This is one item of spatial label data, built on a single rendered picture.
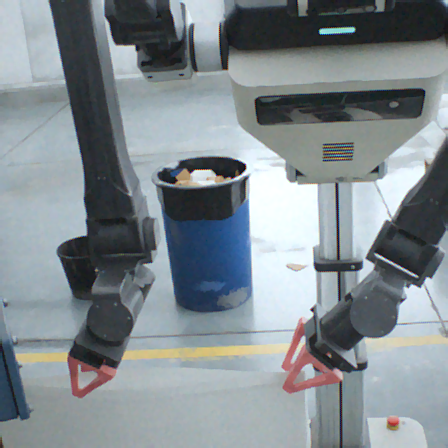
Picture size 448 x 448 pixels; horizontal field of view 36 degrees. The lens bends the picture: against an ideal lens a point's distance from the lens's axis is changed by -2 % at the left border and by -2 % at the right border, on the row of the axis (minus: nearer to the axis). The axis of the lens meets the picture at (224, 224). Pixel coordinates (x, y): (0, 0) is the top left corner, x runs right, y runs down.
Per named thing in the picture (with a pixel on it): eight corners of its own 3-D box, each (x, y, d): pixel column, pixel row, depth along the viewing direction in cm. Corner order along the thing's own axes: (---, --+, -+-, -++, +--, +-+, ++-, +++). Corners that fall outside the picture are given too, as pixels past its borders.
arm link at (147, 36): (174, 7, 113) (142, 10, 113) (161, -22, 103) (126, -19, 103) (174, 59, 111) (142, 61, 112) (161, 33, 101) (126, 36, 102)
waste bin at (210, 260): (261, 269, 371) (253, 152, 348) (261, 316, 324) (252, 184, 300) (172, 273, 375) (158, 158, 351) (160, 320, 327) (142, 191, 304)
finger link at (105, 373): (49, 395, 91) (72, 343, 88) (63, 366, 98) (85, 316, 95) (95, 416, 92) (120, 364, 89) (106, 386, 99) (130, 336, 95)
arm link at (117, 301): (157, 211, 88) (92, 215, 89) (139, 246, 77) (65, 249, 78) (168, 297, 92) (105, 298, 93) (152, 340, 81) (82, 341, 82)
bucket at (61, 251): (125, 277, 376) (118, 233, 366) (114, 303, 348) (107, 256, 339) (72, 279, 378) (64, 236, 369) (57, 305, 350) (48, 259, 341)
